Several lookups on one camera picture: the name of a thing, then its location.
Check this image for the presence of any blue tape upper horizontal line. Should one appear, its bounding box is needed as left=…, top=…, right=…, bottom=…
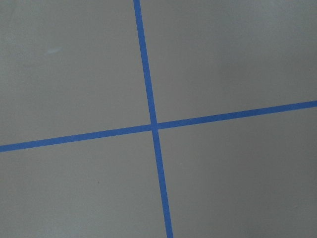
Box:
left=0, top=101, right=317, bottom=152

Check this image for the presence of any blue tape center vertical line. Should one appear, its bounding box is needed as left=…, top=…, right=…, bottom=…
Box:
left=133, top=0, right=173, bottom=238

